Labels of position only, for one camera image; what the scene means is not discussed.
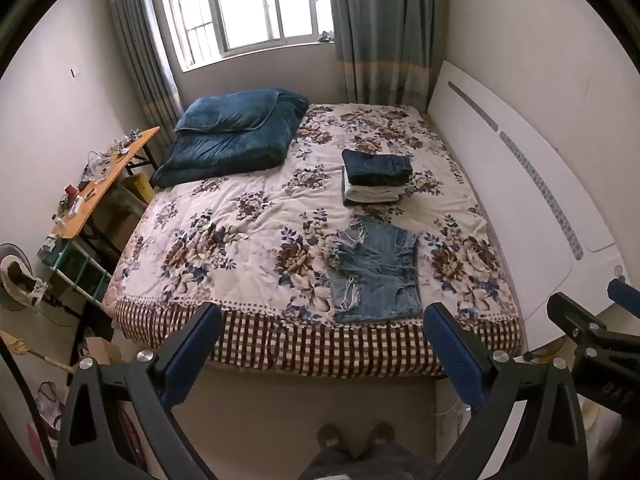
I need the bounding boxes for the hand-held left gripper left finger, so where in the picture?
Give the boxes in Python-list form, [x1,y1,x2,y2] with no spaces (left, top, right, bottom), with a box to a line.
[54,302,224,480]

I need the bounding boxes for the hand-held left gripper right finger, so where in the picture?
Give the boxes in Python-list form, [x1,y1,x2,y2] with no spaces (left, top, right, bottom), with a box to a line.
[423,302,589,480]

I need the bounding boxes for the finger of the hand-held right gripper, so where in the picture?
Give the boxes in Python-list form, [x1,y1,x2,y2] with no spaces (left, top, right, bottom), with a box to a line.
[607,279,640,320]
[546,292,627,353]

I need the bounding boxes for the light blue denim shorts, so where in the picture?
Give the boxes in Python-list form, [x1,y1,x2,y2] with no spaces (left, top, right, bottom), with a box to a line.
[325,215,425,324]

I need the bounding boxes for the folded white pants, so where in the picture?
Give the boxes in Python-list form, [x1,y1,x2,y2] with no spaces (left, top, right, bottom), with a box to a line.
[341,167,409,206]

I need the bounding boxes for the cardboard box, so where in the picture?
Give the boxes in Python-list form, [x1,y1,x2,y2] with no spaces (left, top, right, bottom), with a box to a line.
[82,337,124,366]

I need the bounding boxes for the person's right shoe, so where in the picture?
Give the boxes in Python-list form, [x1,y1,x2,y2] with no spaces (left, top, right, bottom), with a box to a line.
[366,422,396,454]

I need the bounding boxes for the person's shoe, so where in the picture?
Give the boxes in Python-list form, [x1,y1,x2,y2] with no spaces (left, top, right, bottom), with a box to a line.
[317,423,344,457]
[366,422,396,454]

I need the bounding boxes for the white headboard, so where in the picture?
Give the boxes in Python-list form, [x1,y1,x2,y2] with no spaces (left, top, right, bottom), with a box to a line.
[427,59,632,352]

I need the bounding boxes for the bed with floral quilt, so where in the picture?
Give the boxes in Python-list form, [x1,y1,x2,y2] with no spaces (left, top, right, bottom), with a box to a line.
[112,102,524,379]

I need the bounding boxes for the turquoise shelf rack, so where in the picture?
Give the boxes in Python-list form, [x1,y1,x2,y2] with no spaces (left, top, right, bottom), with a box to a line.
[49,236,114,307]

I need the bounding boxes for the person's grey trousers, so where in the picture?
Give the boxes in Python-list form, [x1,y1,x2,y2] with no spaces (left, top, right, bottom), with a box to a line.
[299,441,437,480]

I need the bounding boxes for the person's left shoe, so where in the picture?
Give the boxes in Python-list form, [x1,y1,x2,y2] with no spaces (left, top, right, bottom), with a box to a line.
[317,423,344,457]

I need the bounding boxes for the pink plastic bag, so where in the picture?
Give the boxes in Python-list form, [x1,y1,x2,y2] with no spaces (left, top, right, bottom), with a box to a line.
[27,381,67,461]

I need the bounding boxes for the straw broom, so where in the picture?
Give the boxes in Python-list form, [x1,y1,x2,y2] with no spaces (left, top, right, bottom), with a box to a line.
[0,330,77,374]

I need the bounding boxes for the yellow box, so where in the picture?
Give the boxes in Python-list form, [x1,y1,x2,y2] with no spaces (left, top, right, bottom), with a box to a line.
[122,174,156,206]

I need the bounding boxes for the floor fan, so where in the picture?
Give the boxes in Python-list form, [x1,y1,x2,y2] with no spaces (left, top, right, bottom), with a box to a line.
[0,242,51,314]

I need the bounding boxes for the wooden desk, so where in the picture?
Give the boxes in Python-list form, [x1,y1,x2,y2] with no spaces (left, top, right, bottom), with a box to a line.
[52,126,161,242]

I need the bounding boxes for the folded dark blue jeans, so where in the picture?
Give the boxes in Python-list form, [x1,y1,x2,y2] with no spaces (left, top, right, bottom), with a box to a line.
[341,149,414,186]

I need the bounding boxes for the folded blue velvet quilt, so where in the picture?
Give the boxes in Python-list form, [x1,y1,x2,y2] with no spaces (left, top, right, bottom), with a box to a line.
[151,88,310,189]

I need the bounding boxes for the blue velvet pillow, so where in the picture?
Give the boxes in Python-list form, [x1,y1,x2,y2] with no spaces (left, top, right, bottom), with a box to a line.
[174,89,281,135]

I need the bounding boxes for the grey-blue curtain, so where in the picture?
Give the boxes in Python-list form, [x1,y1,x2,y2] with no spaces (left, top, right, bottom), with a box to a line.
[326,0,449,112]
[102,0,184,127]

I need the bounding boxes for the window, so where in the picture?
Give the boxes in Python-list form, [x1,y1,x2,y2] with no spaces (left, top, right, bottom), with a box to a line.
[149,0,337,72]

